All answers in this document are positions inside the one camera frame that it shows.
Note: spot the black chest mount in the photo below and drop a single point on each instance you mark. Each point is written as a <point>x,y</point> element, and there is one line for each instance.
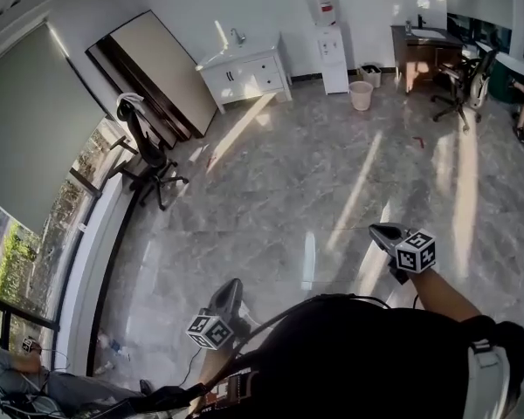
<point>170,402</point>

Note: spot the grey mesh office chair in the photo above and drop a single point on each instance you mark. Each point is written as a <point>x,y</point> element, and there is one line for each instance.
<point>478,81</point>

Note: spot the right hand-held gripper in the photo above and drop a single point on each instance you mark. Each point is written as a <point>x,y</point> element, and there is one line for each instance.
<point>415,251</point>

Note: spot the black framed window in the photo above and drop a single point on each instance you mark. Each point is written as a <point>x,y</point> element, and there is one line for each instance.
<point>22,251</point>

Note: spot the pink waste bin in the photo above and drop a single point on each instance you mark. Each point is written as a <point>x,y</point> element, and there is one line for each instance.
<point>360,98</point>

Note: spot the chrome faucet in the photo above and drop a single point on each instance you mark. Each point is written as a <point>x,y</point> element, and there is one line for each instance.
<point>240,38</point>

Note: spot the green desk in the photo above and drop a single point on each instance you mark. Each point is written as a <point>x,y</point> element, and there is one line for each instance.
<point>502,85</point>

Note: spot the beige panel with black frame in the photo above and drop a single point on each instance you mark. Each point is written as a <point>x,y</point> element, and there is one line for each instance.
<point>166,68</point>

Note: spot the white cloth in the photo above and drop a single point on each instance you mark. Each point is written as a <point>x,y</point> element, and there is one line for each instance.
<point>131,98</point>

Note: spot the white sink cabinet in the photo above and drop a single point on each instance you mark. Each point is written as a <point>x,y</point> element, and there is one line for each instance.
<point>227,81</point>

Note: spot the person's black shirt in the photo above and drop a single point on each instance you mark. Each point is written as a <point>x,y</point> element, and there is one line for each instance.
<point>353,356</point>

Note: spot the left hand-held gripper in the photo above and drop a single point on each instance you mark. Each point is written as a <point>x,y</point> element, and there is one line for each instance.
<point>209,332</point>

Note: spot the white waste bin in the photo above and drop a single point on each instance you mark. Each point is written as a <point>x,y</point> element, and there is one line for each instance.
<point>371,79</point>

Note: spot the clear water bottle red label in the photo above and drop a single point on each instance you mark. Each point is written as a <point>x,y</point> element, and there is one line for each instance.
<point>321,2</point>

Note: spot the black office chair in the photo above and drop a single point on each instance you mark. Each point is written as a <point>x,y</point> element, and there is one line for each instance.
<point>150,151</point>

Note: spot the brown wooden sink cabinet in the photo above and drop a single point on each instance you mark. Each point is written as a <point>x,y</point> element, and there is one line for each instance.
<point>419,59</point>

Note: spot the grey roller blind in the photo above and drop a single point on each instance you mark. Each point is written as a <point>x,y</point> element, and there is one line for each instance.
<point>35,116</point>

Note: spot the person's right forearm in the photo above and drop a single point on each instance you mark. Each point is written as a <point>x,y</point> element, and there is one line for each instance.
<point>441,295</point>

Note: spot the white water dispenser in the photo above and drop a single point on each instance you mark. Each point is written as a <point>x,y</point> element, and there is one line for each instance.
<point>334,72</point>

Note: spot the person's left forearm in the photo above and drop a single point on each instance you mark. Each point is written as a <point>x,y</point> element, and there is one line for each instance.
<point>214,365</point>

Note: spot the black faucet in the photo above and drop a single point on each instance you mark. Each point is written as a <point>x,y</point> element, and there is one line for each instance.
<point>421,21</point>

